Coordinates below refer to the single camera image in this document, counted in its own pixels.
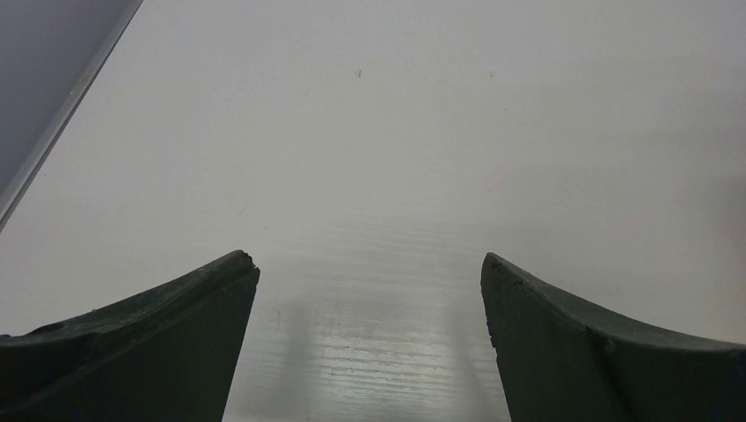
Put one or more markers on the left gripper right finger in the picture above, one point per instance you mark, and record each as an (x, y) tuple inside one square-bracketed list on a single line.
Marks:
[(563, 358)]

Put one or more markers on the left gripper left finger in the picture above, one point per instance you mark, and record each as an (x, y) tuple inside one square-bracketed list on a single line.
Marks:
[(166, 354)]

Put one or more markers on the left aluminium side rail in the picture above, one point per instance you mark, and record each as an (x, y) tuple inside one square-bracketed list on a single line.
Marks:
[(51, 53)]

